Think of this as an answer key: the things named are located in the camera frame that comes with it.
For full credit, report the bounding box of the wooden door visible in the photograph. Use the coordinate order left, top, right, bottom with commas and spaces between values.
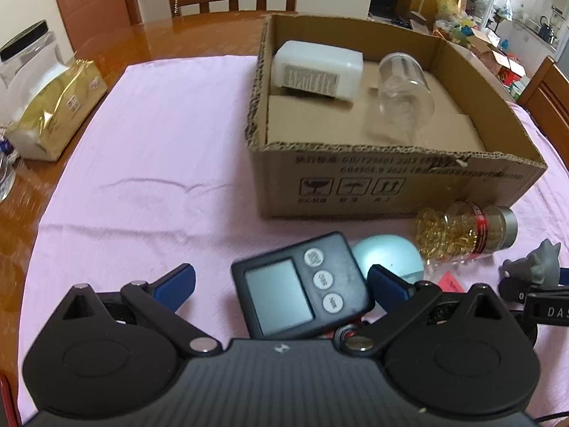
47, 0, 143, 60

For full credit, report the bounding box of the clear plastic jar black lid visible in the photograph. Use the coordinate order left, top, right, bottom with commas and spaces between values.
0, 20, 67, 127

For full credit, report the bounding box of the white plastic container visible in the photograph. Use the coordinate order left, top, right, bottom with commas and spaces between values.
271, 40, 365, 105

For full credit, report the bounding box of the gold tissue pack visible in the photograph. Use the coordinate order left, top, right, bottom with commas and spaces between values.
5, 59, 108, 162

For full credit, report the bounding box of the open carton on floor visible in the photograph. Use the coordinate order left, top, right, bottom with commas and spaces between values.
467, 31, 530, 85

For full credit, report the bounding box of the black digital timer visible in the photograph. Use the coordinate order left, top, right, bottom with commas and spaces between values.
230, 231, 376, 341

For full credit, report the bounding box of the pink tablecloth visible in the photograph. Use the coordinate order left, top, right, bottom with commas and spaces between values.
20, 56, 569, 423

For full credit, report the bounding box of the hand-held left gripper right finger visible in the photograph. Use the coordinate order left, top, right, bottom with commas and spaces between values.
337, 264, 508, 354

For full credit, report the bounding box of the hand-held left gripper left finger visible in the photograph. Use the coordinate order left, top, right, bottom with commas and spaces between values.
57, 263, 220, 358

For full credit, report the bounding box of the brown cardboard box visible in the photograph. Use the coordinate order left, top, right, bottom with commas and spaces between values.
244, 13, 548, 221

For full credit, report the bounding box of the grey cat figurine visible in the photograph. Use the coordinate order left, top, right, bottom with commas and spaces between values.
502, 239, 563, 286

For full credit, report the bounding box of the teal egg-shaped case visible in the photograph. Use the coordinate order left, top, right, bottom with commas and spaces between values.
351, 235, 425, 281

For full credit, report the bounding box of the capsule bottle with silver cap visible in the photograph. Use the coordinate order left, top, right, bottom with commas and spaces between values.
415, 201, 519, 262

